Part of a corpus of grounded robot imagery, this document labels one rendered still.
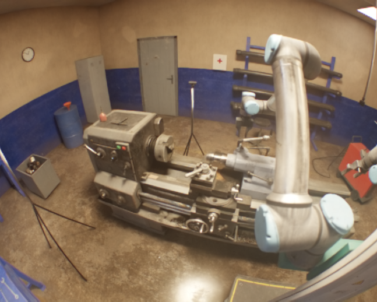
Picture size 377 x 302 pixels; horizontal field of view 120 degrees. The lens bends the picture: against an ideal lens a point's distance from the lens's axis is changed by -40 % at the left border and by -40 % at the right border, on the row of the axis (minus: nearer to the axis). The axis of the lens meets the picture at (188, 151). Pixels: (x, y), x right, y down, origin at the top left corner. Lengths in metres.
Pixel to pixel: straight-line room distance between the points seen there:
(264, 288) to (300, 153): 1.51
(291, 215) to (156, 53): 4.56
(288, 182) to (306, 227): 0.14
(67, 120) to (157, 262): 3.32
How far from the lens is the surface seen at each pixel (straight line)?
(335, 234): 0.62
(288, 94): 0.58
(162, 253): 2.21
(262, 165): 1.49
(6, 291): 1.83
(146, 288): 2.11
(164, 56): 4.65
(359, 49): 5.10
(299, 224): 0.54
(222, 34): 4.28
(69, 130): 4.29
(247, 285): 1.82
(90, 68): 4.80
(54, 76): 4.77
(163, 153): 1.56
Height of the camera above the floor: 2.03
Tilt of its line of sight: 35 degrees down
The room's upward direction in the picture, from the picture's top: straight up
